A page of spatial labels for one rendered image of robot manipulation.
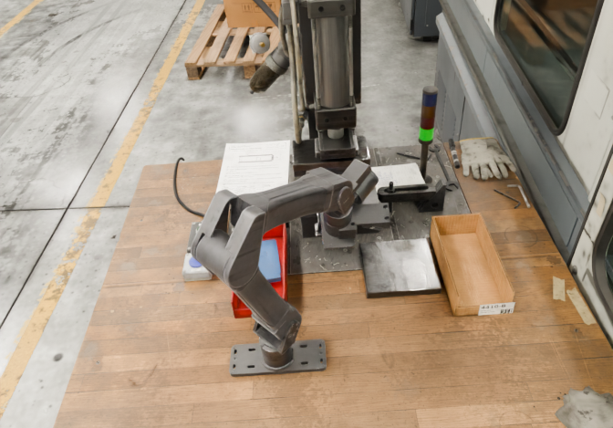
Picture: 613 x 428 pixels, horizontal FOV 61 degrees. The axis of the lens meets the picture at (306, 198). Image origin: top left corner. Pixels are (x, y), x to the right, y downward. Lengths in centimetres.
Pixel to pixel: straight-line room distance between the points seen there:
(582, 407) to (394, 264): 47
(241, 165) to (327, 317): 63
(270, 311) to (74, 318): 175
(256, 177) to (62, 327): 136
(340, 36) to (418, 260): 56
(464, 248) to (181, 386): 73
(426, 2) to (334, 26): 331
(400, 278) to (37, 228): 234
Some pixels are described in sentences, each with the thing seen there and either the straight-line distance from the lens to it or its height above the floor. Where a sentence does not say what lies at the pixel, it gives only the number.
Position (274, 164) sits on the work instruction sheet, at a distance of 161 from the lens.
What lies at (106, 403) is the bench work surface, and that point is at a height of 90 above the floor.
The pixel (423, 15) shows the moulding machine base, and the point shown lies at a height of 24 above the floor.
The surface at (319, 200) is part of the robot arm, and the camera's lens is 90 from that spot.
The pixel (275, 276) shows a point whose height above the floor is 93.
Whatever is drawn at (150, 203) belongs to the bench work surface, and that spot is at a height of 90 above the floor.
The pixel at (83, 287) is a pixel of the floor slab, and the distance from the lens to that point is 273.
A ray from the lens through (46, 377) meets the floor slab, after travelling 248.
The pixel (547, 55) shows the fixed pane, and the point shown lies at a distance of 173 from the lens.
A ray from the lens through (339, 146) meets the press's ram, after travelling 117.
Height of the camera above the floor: 186
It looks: 41 degrees down
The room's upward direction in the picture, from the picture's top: 5 degrees counter-clockwise
